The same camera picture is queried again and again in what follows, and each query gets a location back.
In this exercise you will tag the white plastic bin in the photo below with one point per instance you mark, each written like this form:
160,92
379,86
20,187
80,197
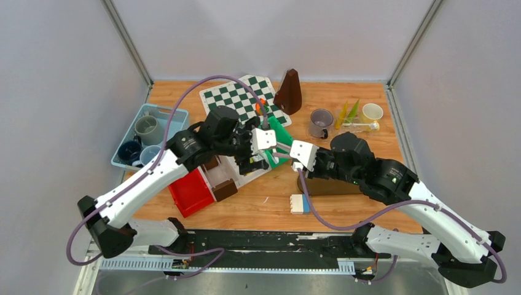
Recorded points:
216,171

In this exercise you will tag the yellow toothpaste tube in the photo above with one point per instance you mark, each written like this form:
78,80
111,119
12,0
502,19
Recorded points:
341,116

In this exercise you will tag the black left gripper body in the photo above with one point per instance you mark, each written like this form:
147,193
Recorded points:
239,145

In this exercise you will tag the cream mug yellow handle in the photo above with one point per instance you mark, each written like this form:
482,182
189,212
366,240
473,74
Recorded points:
371,112

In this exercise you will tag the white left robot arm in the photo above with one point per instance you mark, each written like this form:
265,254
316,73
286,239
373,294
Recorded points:
110,216

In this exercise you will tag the red plastic bin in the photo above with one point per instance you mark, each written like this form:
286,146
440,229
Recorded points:
191,193

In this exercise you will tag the green white chessboard mat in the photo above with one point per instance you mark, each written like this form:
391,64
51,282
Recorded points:
233,95

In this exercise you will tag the white blue toy brick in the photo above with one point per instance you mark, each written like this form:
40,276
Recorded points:
299,204

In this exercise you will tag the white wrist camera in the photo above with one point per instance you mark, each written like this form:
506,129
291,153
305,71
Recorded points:
262,140
305,153

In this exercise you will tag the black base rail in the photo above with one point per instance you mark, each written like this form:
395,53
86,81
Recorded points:
273,250

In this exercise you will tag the dark blue mug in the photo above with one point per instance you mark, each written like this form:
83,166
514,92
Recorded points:
129,152

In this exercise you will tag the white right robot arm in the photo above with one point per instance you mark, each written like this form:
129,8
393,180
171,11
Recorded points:
461,252

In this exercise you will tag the green plastic bin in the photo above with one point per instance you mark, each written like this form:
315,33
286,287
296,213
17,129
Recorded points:
282,136

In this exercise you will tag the brown wooden metronome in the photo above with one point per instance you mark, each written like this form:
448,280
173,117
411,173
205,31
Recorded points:
288,97

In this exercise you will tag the light blue mug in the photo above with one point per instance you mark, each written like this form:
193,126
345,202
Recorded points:
146,156

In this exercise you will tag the purple mug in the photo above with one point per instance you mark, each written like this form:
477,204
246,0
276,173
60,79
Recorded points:
321,121

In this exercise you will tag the light blue perforated basket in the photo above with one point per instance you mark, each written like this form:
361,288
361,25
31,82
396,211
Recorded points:
180,121

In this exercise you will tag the dark wooden oval tray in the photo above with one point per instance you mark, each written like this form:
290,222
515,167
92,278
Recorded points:
321,187

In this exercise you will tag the orange toy block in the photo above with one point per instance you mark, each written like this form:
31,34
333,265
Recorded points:
258,107

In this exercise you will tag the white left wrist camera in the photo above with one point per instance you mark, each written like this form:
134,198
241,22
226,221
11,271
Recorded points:
262,140

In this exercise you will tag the white toothbrush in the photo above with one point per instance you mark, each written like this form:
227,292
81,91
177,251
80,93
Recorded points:
362,127

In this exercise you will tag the grey mug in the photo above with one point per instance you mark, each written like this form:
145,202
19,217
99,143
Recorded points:
149,130

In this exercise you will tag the brown wooden block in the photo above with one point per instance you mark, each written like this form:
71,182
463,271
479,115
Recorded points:
224,190

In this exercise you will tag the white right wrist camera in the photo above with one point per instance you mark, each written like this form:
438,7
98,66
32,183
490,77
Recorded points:
305,153

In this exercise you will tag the white bin with toothpastes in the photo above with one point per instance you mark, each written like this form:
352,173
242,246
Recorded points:
242,180

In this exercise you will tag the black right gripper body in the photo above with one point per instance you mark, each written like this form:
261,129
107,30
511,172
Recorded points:
325,167

